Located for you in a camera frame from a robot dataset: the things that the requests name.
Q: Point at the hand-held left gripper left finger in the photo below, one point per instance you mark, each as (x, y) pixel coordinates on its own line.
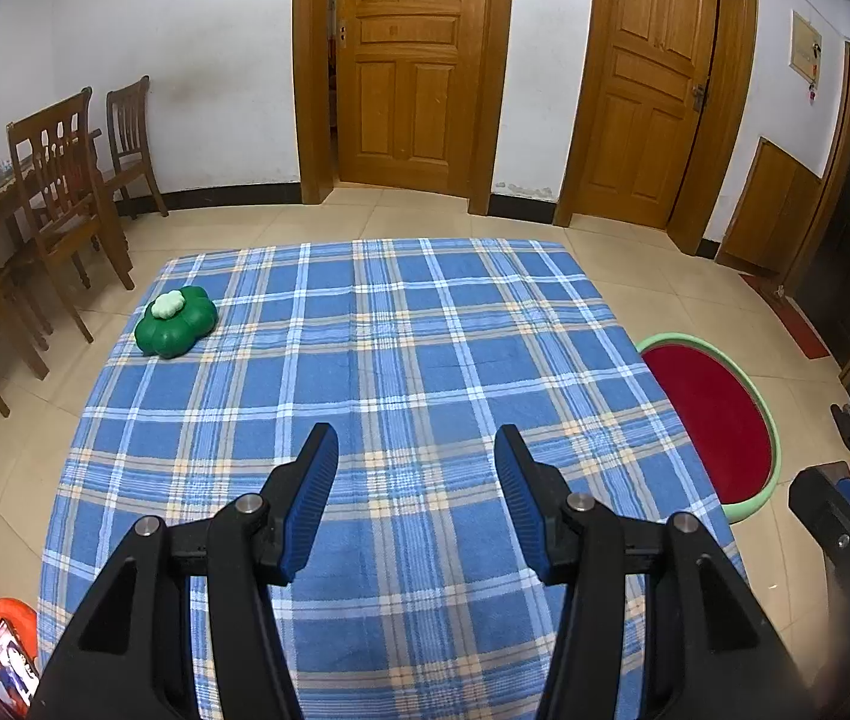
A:
(312, 499)

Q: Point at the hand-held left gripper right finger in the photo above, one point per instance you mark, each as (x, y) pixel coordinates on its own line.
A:
(522, 499)

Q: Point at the red bin with green rim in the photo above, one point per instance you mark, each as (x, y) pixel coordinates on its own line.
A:
(717, 420)

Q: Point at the blue plaid tablecloth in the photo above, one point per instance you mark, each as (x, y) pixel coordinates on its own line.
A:
(410, 345)

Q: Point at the red doormat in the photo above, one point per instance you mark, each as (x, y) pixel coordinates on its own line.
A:
(788, 315)

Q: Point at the green clover-shaped container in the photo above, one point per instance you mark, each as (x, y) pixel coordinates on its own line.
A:
(170, 334)

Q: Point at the orange stool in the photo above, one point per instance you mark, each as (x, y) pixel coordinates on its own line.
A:
(1, 609)

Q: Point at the smartphone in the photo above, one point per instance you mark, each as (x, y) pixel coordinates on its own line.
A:
(14, 664)

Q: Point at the small wooden chair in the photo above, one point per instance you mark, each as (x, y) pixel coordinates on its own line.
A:
(128, 127)

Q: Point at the large wooden chair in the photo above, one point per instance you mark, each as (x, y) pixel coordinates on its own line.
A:
(53, 165)

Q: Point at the wooden panel door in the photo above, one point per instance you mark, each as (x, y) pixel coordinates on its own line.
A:
(410, 67)

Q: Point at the low wooden wall panel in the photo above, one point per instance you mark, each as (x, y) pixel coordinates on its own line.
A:
(769, 210)

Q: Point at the cream wall box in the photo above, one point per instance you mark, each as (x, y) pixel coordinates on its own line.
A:
(805, 45)

